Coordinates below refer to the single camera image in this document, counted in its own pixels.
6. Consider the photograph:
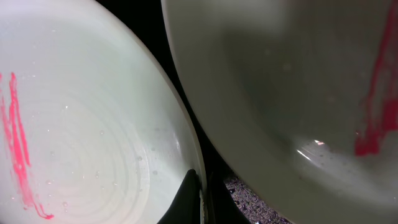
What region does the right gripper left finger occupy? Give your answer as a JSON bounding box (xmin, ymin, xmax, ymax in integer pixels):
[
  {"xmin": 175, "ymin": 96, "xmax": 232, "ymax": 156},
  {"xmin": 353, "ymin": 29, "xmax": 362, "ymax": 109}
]
[{"xmin": 158, "ymin": 169, "xmax": 201, "ymax": 224}]

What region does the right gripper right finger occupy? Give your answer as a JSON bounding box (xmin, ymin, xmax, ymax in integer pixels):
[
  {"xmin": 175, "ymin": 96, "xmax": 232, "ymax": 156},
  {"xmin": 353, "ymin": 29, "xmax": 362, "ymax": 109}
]
[{"xmin": 207, "ymin": 173, "xmax": 250, "ymax": 224}]

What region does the light blue plate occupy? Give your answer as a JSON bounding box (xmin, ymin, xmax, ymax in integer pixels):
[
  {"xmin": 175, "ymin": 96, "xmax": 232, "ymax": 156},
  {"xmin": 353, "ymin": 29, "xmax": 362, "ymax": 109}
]
[{"xmin": 1, "ymin": 1, "xmax": 206, "ymax": 223}]

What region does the pale green plate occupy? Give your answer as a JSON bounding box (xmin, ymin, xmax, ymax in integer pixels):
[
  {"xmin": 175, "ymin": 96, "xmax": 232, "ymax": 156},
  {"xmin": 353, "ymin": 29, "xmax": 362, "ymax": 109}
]
[{"xmin": 162, "ymin": 0, "xmax": 397, "ymax": 223}]

